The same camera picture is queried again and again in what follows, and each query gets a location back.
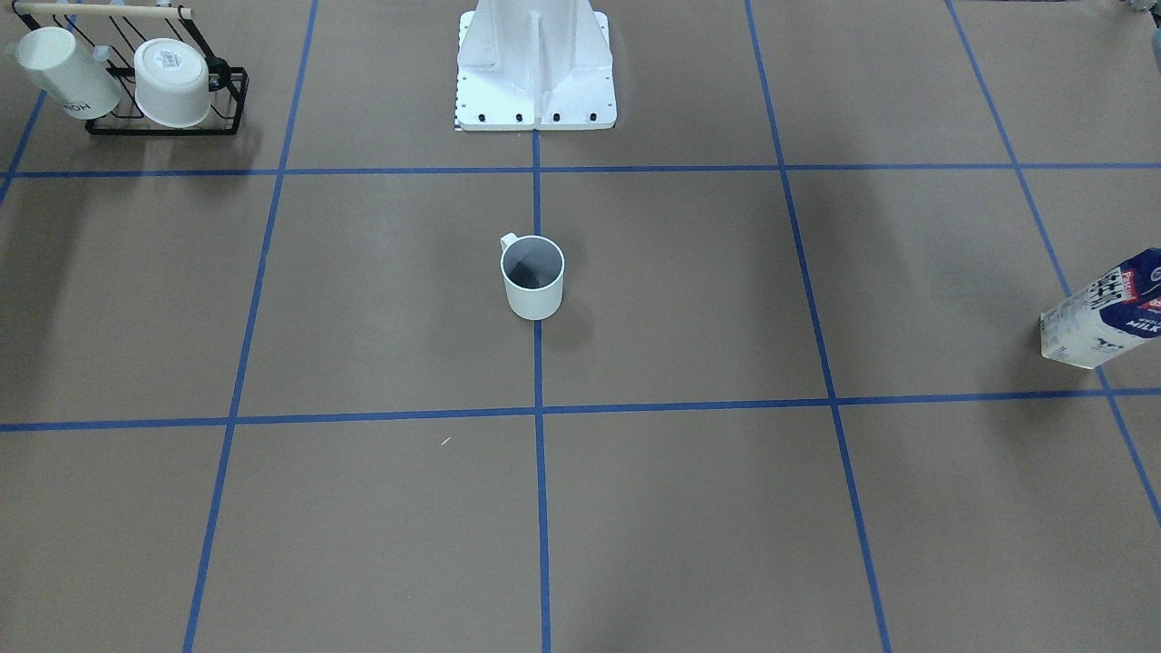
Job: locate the white pitcher in rack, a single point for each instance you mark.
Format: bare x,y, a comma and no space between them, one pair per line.
54,61

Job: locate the blue white milk carton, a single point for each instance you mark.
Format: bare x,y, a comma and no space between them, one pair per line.
1114,314

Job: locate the white plastic mug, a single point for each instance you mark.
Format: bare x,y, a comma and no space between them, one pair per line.
533,270

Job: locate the white bowl in rack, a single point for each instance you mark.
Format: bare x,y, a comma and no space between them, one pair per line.
171,83

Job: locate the black wire dish rack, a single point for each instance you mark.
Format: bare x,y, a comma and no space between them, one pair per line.
126,69

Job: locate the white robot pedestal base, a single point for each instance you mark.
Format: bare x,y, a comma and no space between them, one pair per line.
534,65

